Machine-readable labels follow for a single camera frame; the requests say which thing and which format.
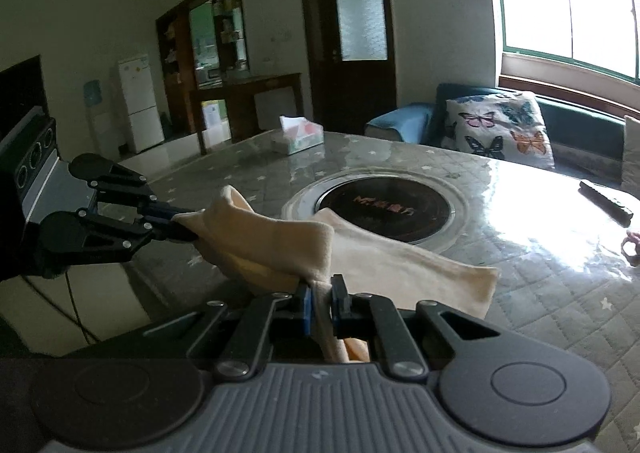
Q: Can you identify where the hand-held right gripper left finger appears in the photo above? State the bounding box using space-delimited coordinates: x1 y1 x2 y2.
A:
142 282 315 380

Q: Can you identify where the dark wooden display cabinet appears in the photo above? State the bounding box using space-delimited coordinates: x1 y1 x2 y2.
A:
155 0 305 156

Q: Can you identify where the cream sweatshirt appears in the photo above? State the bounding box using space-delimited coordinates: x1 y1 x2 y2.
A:
175 184 502 364

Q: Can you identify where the blue sofa armrest cover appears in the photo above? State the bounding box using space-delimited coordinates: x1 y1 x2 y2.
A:
364 102 436 142

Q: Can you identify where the white refrigerator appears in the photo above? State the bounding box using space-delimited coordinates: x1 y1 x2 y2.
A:
117 53 166 154

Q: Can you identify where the dark teal sofa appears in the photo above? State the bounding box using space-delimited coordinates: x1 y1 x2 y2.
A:
364 82 640 186

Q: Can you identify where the water dispenser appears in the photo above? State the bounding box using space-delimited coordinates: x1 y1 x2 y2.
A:
82 80 110 154

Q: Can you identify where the tissue box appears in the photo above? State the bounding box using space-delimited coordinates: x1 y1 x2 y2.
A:
269 115 326 156

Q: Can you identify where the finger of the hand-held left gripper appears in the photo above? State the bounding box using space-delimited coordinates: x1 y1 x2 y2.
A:
39 209 200 280
69 153 198 224

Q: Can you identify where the butterfly print pillow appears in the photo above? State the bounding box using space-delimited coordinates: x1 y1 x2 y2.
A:
442 91 557 170

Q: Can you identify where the plain grey pillow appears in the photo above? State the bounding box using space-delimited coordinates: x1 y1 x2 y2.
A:
622 115 640 188

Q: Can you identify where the dark wooden door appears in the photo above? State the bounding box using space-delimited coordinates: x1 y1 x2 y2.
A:
296 0 399 134

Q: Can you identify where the round black induction cooker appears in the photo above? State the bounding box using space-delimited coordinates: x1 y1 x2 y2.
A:
281 168 472 255

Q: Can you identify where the black cable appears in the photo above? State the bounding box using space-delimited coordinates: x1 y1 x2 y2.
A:
27 277 108 346

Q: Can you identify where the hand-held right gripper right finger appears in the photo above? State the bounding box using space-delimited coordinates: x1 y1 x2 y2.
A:
329 273 507 380

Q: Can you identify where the small pink item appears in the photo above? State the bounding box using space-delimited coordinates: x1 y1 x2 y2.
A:
621 228 640 267

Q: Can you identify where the black remote control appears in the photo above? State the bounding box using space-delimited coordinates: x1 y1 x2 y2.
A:
578 179 634 227

